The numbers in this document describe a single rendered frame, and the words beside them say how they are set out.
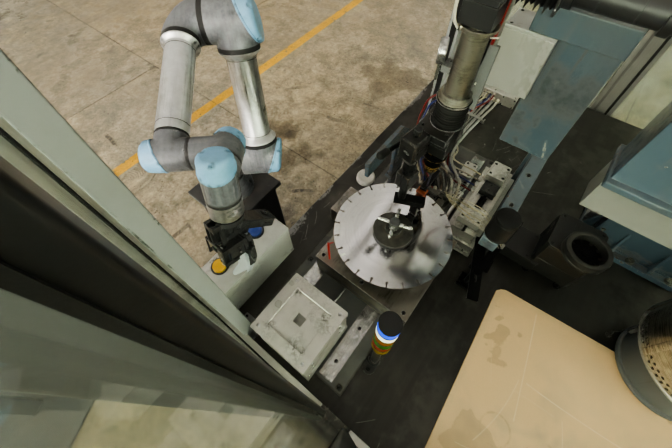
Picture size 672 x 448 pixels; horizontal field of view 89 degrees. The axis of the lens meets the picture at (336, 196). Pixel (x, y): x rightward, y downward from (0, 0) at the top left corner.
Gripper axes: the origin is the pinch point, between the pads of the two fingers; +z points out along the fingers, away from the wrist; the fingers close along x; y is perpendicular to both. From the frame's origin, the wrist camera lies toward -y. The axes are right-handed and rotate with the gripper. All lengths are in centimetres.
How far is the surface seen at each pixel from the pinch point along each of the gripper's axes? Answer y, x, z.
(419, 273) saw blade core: -28.4, 34.7, -0.2
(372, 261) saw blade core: -22.9, 23.5, -0.6
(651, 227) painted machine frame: -42, 68, -30
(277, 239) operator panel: -13.0, -3.7, 3.4
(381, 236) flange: -29.4, 21.3, -3.5
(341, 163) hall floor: -119, -68, 61
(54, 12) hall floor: -71, -415, 20
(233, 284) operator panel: 3.9, -2.9, 7.5
